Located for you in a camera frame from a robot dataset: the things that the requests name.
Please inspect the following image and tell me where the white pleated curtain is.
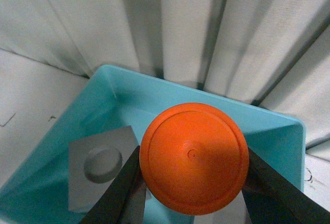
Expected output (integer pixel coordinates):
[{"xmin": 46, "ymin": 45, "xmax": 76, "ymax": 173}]
[{"xmin": 1, "ymin": 0, "xmax": 329, "ymax": 147}]

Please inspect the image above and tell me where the light blue plastic box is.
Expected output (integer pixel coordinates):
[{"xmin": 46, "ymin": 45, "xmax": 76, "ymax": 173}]
[{"xmin": 1, "ymin": 65, "xmax": 305, "ymax": 223}]

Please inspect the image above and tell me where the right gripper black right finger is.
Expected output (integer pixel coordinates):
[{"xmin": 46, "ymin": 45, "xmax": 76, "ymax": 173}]
[{"xmin": 242, "ymin": 149, "xmax": 329, "ymax": 223}]

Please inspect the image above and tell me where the orange cylinder part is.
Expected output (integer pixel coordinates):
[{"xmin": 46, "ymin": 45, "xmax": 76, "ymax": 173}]
[{"xmin": 140, "ymin": 103, "xmax": 249, "ymax": 215}]

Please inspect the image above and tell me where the gray block part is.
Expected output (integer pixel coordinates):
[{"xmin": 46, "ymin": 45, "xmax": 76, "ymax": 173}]
[{"xmin": 68, "ymin": 126, "xmax": 138, "ymax": 213}]

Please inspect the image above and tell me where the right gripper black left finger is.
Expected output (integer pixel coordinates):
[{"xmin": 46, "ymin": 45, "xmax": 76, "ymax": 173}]
[{"xmin": 81, "ymin": 146, "xmax": 146, "ymax": 223}]

